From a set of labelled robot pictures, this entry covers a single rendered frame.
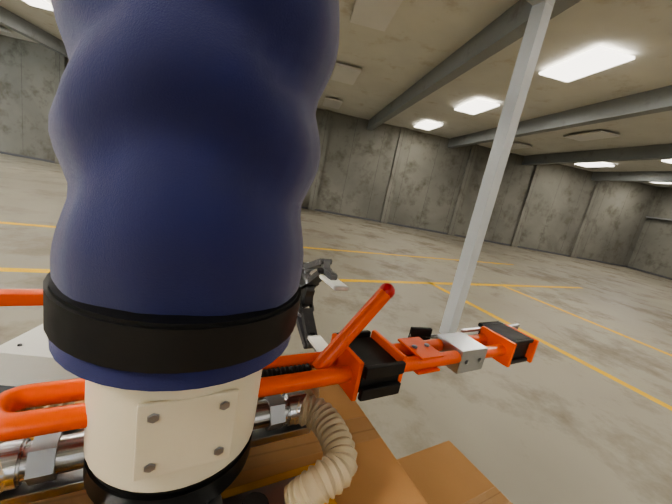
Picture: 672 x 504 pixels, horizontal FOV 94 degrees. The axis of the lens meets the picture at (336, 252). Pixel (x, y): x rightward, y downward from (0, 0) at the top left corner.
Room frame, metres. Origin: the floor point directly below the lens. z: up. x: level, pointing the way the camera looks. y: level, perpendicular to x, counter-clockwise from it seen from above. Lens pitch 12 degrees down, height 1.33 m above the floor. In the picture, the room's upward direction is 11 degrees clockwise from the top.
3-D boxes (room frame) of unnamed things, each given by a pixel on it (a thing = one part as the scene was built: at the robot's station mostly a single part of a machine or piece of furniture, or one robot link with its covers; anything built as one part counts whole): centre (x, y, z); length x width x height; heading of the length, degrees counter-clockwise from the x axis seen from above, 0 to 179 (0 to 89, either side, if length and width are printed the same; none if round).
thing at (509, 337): (0.61, -0.38, 1.07); 0.08 x 0.07 x 0.05; 121
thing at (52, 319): (0.31, 0.14, 1.19); 0.23 x 0.23 x 0.04
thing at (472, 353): (0.54, -0.26, 1.07); 0.07 x 0.07 x 0.04; 31
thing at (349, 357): (0.43, -0.08, 1.07); 0.10 x 0.08 x 0.06; 31
